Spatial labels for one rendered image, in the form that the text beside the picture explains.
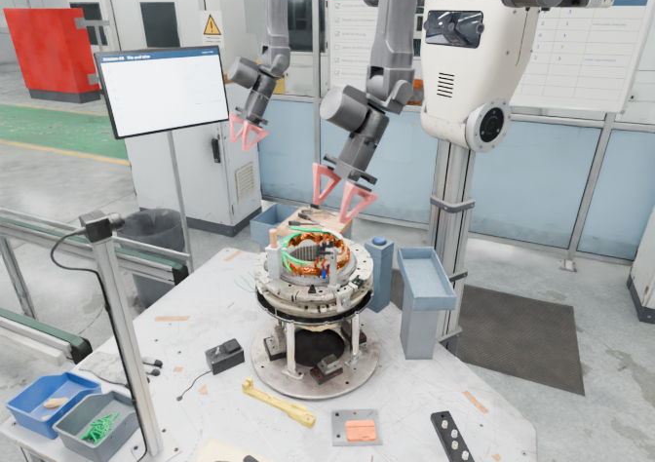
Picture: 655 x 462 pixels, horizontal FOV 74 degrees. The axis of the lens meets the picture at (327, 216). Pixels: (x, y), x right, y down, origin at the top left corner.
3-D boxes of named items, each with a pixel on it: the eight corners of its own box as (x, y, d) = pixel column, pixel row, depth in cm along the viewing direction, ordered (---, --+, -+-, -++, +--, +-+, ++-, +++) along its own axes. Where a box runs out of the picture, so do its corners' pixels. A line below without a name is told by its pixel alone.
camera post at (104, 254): (160, 442, 104) (106, 232, 79) (165, 450, 102) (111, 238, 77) (147, 449, 102) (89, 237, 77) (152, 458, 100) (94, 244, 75)
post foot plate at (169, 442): (167, 427, 108) (166, 424, 107) (182, 451, 102) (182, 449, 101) (130, 449, 102) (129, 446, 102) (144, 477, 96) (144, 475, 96)
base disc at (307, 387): (224, 375, 121) (224, 372, 121) (285, 296, 154) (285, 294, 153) (358, 417, 109) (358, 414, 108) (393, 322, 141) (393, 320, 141)
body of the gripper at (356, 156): (349, 177, 75) (367, 137, 73) (320, 161, 82) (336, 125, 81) (374, 188, 78) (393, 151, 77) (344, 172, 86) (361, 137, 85)
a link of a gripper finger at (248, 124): (236, 148, 113) (250, 115, 112) (227, 141, 119) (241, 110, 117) (257, 157, 117) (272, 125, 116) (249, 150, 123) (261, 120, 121)
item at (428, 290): (443, 379, 121) (456, 296, 109) (404, 379, 121) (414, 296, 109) (423, 321, 144) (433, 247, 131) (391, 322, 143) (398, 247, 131)
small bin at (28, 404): (68, 378, 121) (61, 359, 118) (106, 393, 117) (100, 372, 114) (13, 426, 108) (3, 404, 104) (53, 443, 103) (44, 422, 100)
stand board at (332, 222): (275, 234, 143) (275, 228, 142) (302, 211, 158) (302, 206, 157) (330, 248, 135) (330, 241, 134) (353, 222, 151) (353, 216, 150)
